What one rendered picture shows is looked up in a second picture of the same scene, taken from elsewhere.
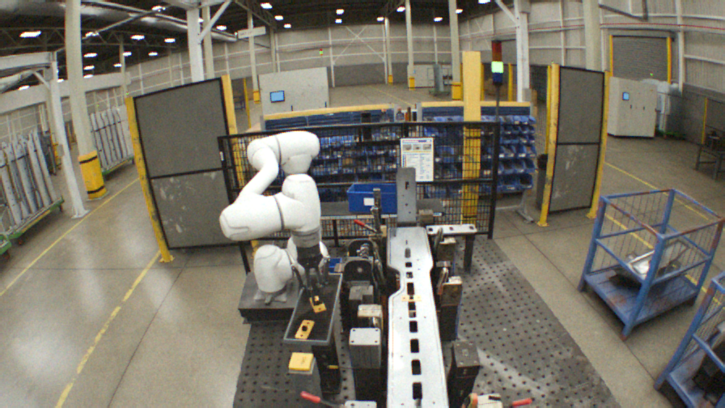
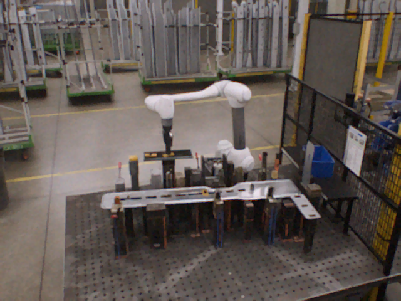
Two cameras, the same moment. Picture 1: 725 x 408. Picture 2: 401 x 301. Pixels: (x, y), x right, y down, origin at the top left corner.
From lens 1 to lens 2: 247 cm
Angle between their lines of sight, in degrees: 69
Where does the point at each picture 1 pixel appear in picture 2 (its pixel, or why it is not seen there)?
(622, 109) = not seen: outside the picture
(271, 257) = (220, 145)
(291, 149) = (227, 91)
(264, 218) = (150, 104)
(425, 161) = (358, 155)
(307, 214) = (160, 110)
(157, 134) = (315, 54)
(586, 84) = not seen: outside the picture
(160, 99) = (324, 25)
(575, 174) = not seen: outside the picture
